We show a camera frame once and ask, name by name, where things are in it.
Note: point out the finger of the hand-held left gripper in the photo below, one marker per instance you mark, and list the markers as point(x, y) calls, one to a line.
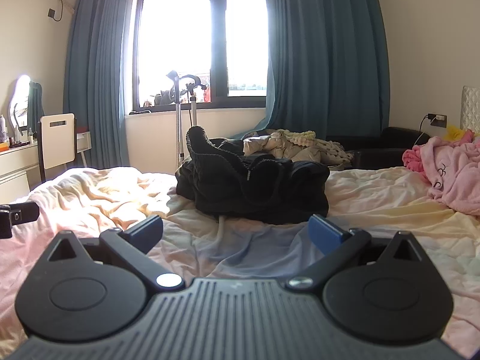
point(18, 215)

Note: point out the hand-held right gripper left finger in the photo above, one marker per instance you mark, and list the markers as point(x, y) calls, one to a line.
point(144, 232)

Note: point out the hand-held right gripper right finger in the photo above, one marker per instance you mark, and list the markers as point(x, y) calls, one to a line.
point(324, 234)

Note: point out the black cotton garment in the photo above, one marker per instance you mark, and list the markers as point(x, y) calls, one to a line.
point(292, 195)

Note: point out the pastel bed sheet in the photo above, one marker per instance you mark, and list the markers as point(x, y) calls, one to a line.
point(112, 195)

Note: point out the white dresser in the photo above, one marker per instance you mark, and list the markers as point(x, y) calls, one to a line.
point(15, 161)

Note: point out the white chair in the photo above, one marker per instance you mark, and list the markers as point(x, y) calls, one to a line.
point(56, 142)

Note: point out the spotted beige cloth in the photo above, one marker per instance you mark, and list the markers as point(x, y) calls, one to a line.
point(333, 152)

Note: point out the white side cart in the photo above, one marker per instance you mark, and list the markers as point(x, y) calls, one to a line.
point(84, 142)

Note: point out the beige down jacket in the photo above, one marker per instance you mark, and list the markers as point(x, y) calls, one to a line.
point(277, 146)

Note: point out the cream knit blanket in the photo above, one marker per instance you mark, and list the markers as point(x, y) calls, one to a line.
point(300, 135)

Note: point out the bright pink cloth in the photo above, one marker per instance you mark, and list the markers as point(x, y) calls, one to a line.
point(412, 161)

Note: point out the black sofa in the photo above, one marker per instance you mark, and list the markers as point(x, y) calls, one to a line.
point(393, 142)

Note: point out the lit vanity mirror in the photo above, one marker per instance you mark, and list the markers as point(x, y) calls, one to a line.
point(35, 101)

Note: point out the garment steamer stand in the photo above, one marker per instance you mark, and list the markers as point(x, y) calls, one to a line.
point(194, 112)

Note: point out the pink fleece blanket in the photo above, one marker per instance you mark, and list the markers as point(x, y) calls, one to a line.
point(450, 168)

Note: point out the yellow plush toy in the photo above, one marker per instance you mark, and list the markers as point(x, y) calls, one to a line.
point(453, 132)

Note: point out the dark framed window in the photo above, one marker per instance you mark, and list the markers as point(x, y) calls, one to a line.
point(168, 45)

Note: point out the white quilted headboard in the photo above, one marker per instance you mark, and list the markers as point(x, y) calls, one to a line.
point(470, 108)

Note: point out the wall socket with charger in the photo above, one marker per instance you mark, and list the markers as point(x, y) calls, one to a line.
point(438, 120)

